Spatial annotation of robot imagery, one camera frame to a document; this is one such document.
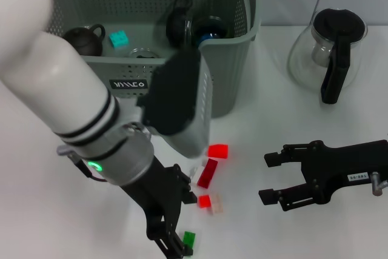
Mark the left gripper cable with connector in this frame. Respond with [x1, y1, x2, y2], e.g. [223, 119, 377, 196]
[56, 144, 107, 183]

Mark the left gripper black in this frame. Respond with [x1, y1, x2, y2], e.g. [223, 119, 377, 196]
[120, 157, 198, 259]

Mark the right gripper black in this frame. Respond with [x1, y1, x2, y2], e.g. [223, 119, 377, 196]
[258, 139, 388, 212]

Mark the grey perforated plastic storage bin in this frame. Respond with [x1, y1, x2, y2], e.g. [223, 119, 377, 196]
[39, 0, 263, 119]

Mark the right gripper cable with connector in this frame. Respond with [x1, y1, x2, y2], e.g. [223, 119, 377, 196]
[371, 171, 388, 196]

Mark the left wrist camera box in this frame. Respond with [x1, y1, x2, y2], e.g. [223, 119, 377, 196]
[136, 49, 212, 159]

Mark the small square red block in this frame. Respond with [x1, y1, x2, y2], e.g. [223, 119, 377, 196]
[198, 194, 212, 209]

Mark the long dark red block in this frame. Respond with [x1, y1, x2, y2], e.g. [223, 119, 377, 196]
[196, 158, 219, 189]

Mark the glass teacup with black base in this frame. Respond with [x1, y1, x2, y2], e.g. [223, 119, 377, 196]
[166, 0, 195, 49]
[129, 47, 160, 59]
[191, 15, 230, 47]

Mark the dark brown clay teapot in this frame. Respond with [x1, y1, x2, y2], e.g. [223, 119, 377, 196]
[62, 24, 106, 57]

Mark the bright red block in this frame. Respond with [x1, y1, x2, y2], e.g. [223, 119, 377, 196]
[207, 143, 229, 159]

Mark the blue square building block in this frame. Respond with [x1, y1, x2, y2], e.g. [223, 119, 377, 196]
[198, 32, 219, 43]

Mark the glass teapot with black lid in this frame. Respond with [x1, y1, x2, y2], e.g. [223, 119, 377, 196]
[287, 7, 368, 104]

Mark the long green building block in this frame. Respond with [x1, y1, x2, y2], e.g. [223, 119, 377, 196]
[183, 230, 196, 249]

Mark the gripper cable with connector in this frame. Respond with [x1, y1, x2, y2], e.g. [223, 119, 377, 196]
[56, 144, 107, 183]
[371, 171, 388, 196]

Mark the teal square building block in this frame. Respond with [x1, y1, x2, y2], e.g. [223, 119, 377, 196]
[109, 30, 130, 48]

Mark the translucent pale building block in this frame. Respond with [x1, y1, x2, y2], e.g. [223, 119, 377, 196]
[210, 194, 225, 216]

